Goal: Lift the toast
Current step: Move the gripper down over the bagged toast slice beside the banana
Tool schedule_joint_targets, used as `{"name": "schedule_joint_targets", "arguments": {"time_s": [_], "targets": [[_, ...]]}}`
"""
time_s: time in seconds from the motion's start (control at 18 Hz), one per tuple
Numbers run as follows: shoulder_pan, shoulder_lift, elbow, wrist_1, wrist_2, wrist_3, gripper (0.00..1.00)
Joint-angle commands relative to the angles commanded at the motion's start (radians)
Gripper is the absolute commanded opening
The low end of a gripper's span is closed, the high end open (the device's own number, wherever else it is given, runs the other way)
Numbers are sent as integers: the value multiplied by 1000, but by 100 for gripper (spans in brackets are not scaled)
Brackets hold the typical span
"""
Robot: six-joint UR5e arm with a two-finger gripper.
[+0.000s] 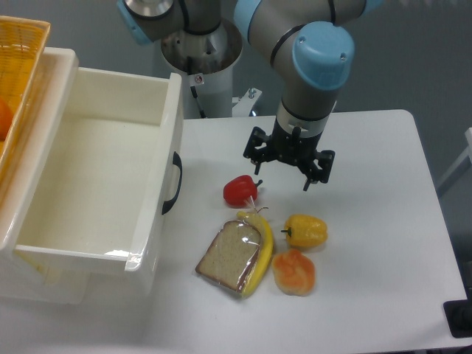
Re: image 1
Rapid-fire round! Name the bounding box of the orange fruit in basket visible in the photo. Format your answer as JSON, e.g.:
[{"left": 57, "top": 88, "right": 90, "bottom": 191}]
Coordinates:
[{"left": 0, "top": 98, "right": 14, "bottom": 141}]

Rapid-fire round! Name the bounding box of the white mounting bracket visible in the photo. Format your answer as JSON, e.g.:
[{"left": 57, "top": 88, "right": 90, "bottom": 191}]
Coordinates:
[{"left": 232, "top": 87, "right": 263, "bottom": 117}]

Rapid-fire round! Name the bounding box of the black device at table edge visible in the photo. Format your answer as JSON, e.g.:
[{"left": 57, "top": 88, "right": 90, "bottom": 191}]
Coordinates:
[{"left": 443, "top": 299, "right": 471, "bottom": 339}]

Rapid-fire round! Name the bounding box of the yellow bell pepper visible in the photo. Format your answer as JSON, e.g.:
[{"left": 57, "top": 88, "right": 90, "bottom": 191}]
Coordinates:
[{"left": 281, "top": 214, "right": 328, "bottom": 248}]

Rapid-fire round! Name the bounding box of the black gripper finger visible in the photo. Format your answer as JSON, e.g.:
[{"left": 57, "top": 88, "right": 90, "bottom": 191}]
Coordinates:
[
  {"left": 243, "top": 127, "right": 277, "bottom": 174},
  {"left": 296, "top": 150, "right": 336, "bottom": 191}
]

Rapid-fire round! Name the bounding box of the orange bread roll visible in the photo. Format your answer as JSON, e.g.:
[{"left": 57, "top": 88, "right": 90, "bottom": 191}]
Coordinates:
[{"left": 271, "top": 249, "right": 316, "bottom": 296}]

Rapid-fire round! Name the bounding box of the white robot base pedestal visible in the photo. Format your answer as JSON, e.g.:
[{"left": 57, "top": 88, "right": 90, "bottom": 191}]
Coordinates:
[{"left": 161, "top": 18, "right": 243, "bottom": 119}]

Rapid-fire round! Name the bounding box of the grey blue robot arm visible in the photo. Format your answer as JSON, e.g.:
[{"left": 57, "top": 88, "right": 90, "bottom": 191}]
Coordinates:
[{"left": 117, "top": 1, "right": 369, "bottom": 184}]

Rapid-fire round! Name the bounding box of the wrapped toast slice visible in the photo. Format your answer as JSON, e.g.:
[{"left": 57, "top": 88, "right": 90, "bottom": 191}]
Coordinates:
[{"left": 195, "top": 220, "right": 263, "bottom": 294}]

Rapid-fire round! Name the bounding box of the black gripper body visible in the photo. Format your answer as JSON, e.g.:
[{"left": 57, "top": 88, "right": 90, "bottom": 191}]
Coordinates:
[{"left": 270, "top": 116, "right": 327, "bottom": 166}]

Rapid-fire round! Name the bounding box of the yellow banana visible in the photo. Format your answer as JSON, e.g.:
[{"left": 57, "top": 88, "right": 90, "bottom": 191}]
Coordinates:
[{"left": 237, "top": 211, "right": 274, "bottom": 298}]

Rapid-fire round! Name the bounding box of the yellow woven basket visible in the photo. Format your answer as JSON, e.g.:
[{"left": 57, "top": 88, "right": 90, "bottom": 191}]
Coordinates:
[{"left": 1, "top": 15, "right": 51, "bottom": 180}]

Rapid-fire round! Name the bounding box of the white frame at right edge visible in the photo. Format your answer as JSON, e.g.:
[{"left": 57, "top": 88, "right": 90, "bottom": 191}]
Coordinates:
[{"left": 436, "top": 128, "right": 471, "bottom": 198}]

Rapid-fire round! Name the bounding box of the white plastic drawer bin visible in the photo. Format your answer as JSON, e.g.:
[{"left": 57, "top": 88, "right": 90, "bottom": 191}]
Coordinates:
[{"left": 1, "top": 48, "right": 183, "bottom": 303}]

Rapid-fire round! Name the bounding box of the black cable on pedestal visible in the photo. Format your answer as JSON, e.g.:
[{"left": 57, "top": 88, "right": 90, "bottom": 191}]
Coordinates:
[{"left": 187, "top": 55, "right": 207, "bottom": 119}]

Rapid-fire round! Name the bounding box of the red bell pepper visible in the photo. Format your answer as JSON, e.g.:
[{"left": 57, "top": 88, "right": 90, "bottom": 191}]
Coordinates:
[{"left": 223, "top": 175, "right": 263, "bottom": 207}]

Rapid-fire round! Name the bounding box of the black drawer handle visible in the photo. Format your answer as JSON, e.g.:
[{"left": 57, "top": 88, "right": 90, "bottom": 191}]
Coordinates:
[{"left": 162, "top": 151, "right": 183, "bottom": 215}]

